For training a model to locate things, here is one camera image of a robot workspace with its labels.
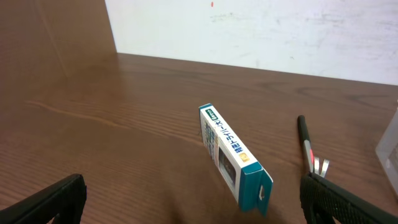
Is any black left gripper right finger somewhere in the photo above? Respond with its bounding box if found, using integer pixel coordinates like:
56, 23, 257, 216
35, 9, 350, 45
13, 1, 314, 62
300, 173, 397, 224

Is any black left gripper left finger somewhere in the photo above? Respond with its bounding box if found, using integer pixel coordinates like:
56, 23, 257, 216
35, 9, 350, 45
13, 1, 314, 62
1, 174, 87, 224

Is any clear plastic container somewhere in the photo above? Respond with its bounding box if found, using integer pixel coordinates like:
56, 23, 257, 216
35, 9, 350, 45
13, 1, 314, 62
376, 111, 397, 197

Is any teal white cardboard box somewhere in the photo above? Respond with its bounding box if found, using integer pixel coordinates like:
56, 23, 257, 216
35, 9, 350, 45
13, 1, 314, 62
198, 103, 273, 216

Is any small black handled hammer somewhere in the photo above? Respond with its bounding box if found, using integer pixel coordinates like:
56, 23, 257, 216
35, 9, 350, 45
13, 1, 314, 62
297, 115, 330, 177

